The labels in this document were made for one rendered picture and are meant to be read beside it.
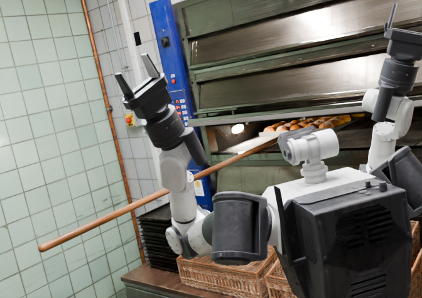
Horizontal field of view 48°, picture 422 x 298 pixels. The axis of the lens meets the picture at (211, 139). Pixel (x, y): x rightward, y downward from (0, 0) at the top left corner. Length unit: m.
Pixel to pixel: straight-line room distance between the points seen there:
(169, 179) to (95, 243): 2.35
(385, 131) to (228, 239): 0.59
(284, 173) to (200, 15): 1.01
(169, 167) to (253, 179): 1.65
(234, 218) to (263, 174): 1.69
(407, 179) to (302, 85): 1.32
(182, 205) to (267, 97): 1.38
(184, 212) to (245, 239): 0.28
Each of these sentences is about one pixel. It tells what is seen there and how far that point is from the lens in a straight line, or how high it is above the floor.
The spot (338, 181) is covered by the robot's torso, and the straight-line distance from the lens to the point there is 1.12.
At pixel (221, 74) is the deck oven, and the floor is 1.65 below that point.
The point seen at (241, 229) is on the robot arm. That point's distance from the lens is 1.05.
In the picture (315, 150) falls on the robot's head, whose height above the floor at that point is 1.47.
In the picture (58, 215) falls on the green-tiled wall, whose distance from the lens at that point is 3.32.
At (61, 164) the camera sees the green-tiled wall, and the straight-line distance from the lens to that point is 3.31.
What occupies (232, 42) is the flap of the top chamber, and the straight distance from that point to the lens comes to 2.66.
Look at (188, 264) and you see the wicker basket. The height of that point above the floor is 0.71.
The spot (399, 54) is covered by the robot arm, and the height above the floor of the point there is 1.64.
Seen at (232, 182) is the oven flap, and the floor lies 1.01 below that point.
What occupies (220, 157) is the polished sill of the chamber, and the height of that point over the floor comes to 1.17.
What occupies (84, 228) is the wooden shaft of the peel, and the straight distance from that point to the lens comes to 1.94.
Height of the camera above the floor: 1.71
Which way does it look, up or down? 9 degrees down
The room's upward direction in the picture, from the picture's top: 11 degrees counter-clockwise
